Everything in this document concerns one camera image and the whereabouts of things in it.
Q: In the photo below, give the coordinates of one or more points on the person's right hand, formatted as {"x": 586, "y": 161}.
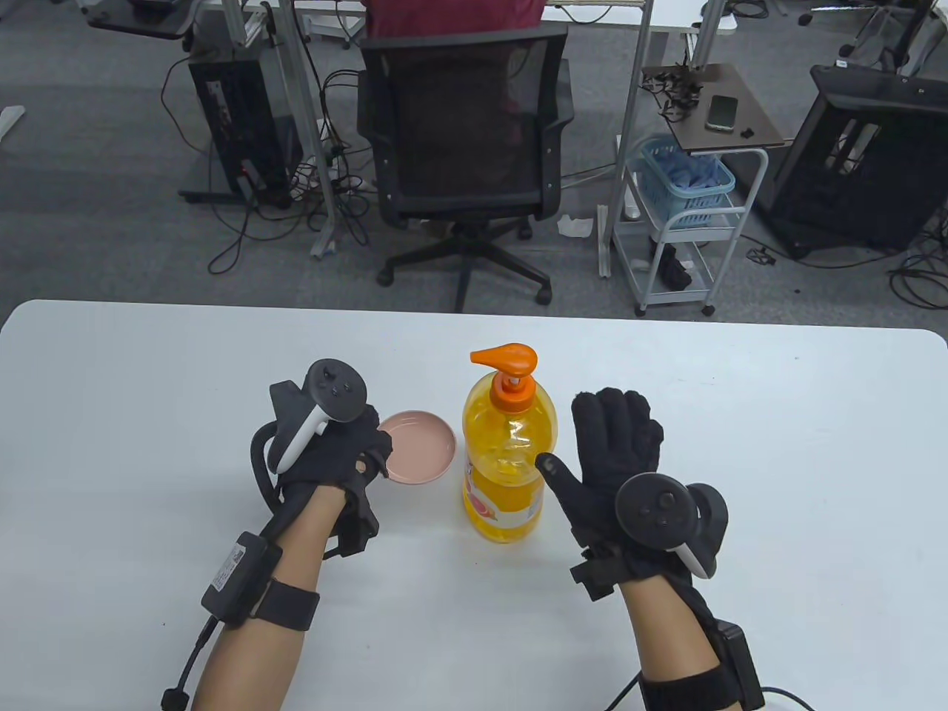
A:
{"x": 615, "y": 437}

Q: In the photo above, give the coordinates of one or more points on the person's left hand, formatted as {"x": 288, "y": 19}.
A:
{"x": 348, "y": 452}

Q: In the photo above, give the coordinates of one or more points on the pink seasoning dish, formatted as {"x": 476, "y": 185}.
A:
{"x": 422, "y": 448}

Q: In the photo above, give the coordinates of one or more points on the yellow dish soap pump bottle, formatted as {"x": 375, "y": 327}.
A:
{"x": 507, "y": 474}

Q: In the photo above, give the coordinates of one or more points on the person's right forearm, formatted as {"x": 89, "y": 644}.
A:
{"x": 659, "y": 637}

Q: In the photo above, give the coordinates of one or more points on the person's left forearm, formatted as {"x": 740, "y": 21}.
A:
{"x": 244, "y": 666}

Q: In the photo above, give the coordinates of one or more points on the black and white hand controller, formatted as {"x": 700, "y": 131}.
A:
{"x": 337, "y": 389}
{"x": 652, "y": 511}

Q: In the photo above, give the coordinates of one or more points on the black item in cart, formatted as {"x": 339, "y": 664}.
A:
{"x": 672, "y": 270}

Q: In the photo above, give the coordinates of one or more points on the white rolling cart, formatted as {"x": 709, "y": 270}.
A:
{"x": 638, "y": 261}

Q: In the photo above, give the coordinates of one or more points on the white crumpled tissue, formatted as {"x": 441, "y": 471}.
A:
{"x": 574, "y": 226}

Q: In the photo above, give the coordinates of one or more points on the blue plastic basket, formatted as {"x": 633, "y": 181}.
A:
{"x": 696, "y": 200}

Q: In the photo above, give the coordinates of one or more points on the aluminium desk leg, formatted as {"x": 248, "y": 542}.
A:
{"x": 628, "y": 111}
{"x": 304, "y": 111}
{"x": 707, "y": 29}

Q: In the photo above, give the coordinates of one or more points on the dark smartphone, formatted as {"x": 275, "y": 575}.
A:
{"x": 722, "y": 112}

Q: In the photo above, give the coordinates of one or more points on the black mesh office chair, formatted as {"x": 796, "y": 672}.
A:
{"x": 459, "y": 126}

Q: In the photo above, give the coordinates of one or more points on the black computer tower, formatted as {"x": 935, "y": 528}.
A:
{"x": 237, "y": 118}

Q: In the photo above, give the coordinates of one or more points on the large black computer case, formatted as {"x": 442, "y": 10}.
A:
{"x": 859, "y": 170}

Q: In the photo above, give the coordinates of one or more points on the dark brown side table top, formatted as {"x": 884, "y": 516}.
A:
{"x": 752, "y": 92}

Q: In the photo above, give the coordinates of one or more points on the white background desk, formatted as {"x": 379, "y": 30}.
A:
{"x": 666, "y": 15}

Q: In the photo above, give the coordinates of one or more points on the white flat object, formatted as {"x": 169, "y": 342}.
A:
{"x": 9, "y": 122}

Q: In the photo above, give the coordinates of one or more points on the black stand tray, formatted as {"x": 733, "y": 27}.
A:
{"x": 141, "y": 18}

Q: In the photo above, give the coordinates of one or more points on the black background office chair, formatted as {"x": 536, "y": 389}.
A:
{"x": 889, "y": 29}

